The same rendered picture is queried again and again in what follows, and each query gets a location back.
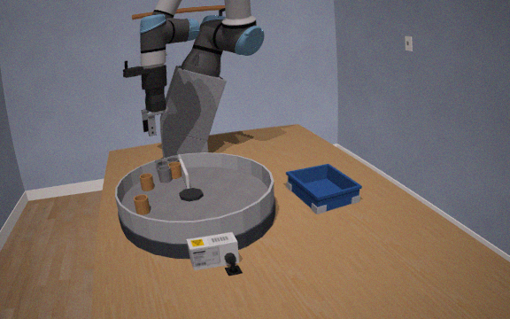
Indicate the bronze bushing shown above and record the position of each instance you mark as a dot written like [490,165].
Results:
[146,183]
[175,169]
[142,207]

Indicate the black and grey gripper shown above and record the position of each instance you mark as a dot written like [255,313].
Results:
[153,72]

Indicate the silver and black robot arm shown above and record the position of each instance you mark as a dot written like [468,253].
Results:
[237,33]

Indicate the blue open crate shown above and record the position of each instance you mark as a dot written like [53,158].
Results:
[337,188]

